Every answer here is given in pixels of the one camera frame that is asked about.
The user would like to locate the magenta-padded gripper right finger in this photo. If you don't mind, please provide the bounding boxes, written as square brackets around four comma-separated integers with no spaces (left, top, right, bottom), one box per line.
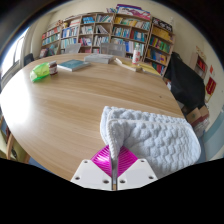
[114,145,159,192]

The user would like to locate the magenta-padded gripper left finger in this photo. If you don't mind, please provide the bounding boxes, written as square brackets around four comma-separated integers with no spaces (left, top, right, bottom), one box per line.
[70,144,116,192]

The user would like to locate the white waffle towel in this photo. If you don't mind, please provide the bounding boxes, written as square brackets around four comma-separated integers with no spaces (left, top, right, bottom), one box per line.
[99,105,202,179]

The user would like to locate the white plastic bag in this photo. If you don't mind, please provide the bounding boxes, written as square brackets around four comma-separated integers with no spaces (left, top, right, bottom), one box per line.
[193,118,211,138]

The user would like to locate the large cardboard box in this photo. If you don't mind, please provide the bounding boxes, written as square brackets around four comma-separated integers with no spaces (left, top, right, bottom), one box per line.
[185,107,203,127]

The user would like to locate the small cardboard box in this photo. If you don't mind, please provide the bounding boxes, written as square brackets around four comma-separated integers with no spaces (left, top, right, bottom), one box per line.
[199,105,211,122]

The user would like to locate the black cloth cover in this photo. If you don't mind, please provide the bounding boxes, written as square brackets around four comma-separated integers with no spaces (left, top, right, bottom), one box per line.
[163,51,206,110]

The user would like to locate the yellow book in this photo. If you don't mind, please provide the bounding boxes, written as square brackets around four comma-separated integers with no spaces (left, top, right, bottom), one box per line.
[137,61,162,77]

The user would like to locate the teal book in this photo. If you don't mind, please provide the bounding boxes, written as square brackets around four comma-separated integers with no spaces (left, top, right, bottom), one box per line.
[56,59,92,73]

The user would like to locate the small dark jar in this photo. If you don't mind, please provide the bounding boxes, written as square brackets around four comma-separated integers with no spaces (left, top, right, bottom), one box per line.
[48,60,59,76]

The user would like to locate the green plastic pack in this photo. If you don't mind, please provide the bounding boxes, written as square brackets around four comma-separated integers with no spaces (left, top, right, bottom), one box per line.
[29,62,51,83]

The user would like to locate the grey book stack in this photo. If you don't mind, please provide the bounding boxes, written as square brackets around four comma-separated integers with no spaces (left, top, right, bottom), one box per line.
[83,53,116,65]

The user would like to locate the white bottle with red label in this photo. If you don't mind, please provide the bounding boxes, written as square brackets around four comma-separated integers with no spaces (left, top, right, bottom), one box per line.
[131,43,143,66]

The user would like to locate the grey chair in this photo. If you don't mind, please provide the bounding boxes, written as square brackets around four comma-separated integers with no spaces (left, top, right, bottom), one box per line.
[100,42,127,58]
[64,43,82,55]

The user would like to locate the black chair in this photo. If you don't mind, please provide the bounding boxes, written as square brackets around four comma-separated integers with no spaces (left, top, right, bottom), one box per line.
[23,52,36,67]

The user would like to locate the wooden bookshelf unit with books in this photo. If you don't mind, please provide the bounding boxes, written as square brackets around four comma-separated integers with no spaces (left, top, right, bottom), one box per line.
[39,3,176,78]

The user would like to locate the red wall poster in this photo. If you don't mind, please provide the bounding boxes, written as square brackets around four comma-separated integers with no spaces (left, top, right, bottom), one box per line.
[205,76,218,96]

